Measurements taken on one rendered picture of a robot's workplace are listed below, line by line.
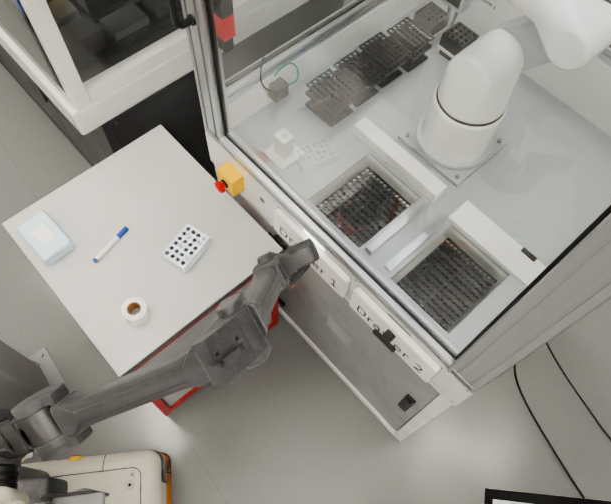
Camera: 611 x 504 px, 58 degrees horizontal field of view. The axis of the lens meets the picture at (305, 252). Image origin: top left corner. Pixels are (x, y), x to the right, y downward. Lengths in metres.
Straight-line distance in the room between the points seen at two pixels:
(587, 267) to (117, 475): 1.61
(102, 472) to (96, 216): 0.84
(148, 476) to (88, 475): 0.19
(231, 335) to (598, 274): 0.52
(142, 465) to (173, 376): 1.17
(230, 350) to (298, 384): 1.46
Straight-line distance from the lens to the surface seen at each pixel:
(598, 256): 0.82
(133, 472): 2.03
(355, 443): 2.28
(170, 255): 1.64
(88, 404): 0.99
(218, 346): 0.84
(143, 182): 1.83
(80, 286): 1.71
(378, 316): 1.43
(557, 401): 2.55
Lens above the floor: 2.25
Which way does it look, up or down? 64 degrees down
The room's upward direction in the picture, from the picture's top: 5 degrees clockwise
